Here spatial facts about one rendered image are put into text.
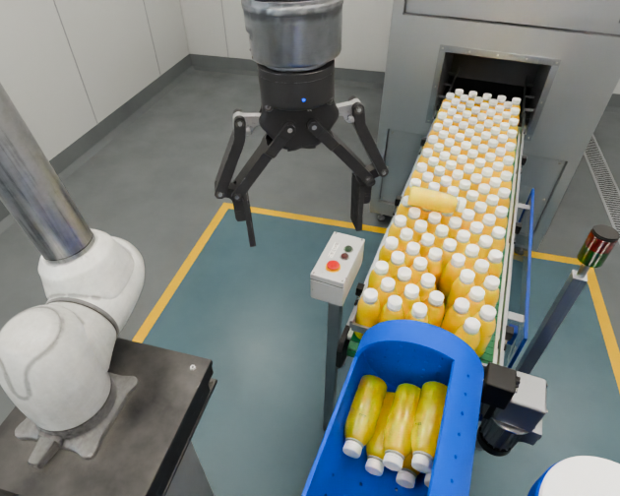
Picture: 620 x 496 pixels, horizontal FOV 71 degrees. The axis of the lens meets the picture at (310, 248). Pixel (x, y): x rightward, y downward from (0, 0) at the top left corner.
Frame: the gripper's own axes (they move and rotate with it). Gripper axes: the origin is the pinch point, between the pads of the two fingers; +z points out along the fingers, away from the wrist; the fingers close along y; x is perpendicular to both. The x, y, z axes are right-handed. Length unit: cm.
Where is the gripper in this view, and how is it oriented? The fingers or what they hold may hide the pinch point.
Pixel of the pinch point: (304, 224)
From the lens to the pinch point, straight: 55.6
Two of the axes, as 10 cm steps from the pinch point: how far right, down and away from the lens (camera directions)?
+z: 0.3, 7.6, 6.5
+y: -9.8, 1.5, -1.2
